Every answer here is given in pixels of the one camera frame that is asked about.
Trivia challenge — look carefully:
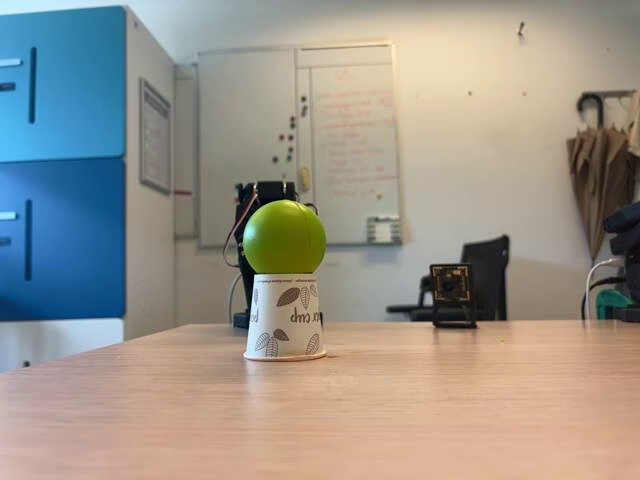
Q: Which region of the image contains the green ball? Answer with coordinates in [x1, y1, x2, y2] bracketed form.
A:
[242, 199, 328, 275]

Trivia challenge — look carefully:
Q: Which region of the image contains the white paper cup leaf print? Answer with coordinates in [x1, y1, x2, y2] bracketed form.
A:
[243, 272, 329, 362]

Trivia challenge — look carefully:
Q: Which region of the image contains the whiteboard eraser holder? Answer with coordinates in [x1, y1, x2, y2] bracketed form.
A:
[365, 214, 403, 245]

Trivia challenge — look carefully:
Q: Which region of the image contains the framed notice sheet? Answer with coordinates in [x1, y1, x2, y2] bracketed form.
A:
[138, 77, 173, 195]

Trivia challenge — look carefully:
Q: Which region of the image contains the blue and grey locker cabinet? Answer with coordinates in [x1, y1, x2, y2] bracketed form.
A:
[0, 5, 176, 374]

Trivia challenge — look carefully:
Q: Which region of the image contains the black chair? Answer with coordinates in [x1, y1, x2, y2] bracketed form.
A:
[386, 234, 511, 322]

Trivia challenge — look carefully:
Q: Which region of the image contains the green table clamp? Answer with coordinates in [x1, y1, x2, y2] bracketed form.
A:
[594, 288, 632, 321]

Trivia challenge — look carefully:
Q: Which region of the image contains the brown folded umbrella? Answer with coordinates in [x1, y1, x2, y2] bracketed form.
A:
[566, 94, 640, 262]

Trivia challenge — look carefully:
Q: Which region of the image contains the thin white power cable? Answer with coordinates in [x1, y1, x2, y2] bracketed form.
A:
[229, 272, 244, 325]

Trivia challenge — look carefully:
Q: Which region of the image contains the red white servo cable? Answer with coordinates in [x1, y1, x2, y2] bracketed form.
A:
[222, 192, 260, 267]

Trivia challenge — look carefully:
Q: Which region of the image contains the narrow grey wall board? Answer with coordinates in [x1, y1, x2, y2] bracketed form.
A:
[173, 63, 199, 240]

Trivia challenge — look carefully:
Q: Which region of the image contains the small camera module on stand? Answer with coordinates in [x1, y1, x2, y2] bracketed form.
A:
[430, 263, 479, 330]

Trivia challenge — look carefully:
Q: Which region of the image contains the black device with cables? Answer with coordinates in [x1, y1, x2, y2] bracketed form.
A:
[602, 199, 640, 321]

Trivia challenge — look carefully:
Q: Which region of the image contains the grey wall coat rack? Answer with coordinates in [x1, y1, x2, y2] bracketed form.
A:
[579, 89, 639, 101]

